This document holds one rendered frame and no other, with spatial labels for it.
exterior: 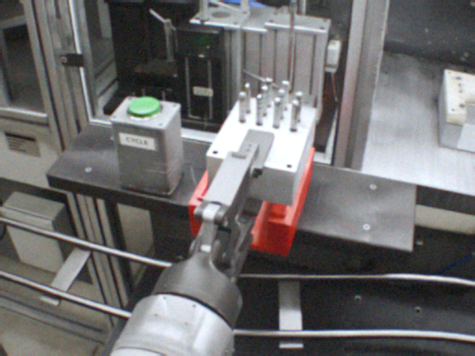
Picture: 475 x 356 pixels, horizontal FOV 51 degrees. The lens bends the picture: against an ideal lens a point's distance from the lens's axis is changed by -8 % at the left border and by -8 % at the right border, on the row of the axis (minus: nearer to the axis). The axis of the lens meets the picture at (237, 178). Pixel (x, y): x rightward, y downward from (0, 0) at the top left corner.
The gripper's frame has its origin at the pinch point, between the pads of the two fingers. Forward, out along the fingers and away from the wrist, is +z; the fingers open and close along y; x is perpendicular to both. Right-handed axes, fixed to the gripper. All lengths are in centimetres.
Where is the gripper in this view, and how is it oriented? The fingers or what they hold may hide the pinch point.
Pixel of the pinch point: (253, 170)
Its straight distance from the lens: 57.6
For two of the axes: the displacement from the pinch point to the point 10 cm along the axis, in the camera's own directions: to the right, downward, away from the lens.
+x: -9.6, -1.8, 2.2
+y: -0.1, -7.5, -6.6
